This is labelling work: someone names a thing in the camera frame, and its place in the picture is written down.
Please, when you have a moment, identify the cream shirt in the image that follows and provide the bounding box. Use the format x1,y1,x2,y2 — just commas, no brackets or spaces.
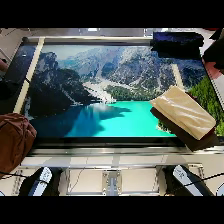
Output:
149,85,217,141

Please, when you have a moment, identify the silver frame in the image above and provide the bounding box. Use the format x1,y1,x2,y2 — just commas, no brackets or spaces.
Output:
0,35,224,197

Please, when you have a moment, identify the dark blue garment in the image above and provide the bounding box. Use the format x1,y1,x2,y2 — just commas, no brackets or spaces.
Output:
149,31,205,61

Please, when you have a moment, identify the black cable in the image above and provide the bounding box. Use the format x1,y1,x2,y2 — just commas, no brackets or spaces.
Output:
175,171,224,193
0,170,46,185

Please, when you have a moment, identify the dark brown garment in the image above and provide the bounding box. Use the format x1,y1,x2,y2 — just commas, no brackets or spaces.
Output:
149,105,221,153

